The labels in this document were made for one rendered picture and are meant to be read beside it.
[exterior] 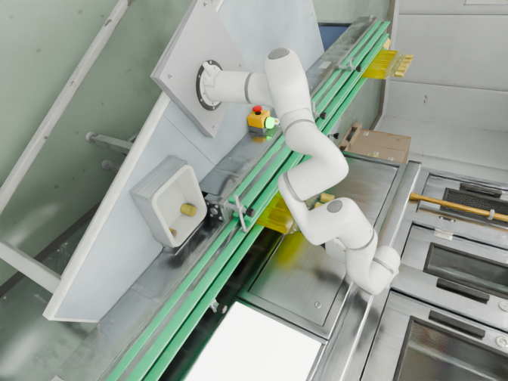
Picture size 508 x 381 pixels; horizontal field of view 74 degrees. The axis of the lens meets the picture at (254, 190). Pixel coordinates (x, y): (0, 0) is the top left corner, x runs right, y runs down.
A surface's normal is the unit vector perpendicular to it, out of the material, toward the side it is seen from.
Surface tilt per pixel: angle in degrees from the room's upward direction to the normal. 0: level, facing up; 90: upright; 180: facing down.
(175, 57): 3
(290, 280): 90
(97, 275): 0
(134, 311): 90
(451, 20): 90
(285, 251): 89
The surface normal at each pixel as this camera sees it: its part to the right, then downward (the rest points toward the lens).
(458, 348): -0.15, -0.73
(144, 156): 0.85, 0.25
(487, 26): -0.50, 0.64
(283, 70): -0.30, -0.59
